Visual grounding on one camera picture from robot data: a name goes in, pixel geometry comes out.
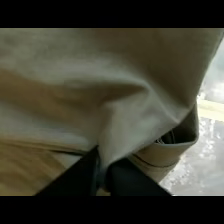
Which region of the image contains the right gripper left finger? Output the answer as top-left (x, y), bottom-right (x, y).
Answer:
top-left (35, 145), bottom-right (102, 197)

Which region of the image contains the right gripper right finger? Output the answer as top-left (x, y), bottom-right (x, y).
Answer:
top-left (105, 158), bottom-right (173, 197)

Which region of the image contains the brown T-shirt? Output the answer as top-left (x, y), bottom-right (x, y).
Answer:
top-left (0, 28), bottom-right (224, 197)

